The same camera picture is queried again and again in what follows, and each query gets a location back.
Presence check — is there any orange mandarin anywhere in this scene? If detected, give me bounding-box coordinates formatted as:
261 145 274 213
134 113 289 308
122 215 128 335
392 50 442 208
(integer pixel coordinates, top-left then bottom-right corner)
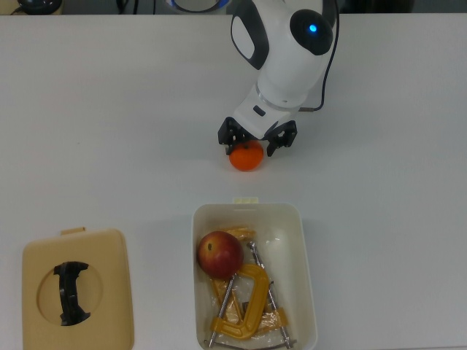
228 140 264 171

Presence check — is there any beige plastic lid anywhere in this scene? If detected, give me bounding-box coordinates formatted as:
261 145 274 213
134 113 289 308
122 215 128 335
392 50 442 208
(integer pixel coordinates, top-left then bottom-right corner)
21 226 135 350

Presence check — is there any red apple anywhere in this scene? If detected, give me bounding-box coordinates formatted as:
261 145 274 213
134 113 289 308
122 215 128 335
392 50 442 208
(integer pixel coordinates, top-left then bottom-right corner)
196 230 244 280

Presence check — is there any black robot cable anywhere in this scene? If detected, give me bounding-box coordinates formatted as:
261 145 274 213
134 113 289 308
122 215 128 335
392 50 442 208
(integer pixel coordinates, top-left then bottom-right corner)
298 0 341 113

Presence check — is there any white plastic container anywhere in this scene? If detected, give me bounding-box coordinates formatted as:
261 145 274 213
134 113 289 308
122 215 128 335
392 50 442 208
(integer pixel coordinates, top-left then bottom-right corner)
191 196 317 350

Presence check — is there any black lid handle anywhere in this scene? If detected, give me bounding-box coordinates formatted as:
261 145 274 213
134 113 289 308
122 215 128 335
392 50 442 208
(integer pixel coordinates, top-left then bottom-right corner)
53 260 92 327

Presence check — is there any dark round device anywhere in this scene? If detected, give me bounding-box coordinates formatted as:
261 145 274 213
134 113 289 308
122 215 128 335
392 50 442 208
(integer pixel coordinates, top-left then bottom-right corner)
16 0 63 16

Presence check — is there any yellow C-clamp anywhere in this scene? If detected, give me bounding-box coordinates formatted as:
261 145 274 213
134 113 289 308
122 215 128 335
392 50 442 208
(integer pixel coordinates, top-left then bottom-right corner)
213 225 298 350
203 264 273 346

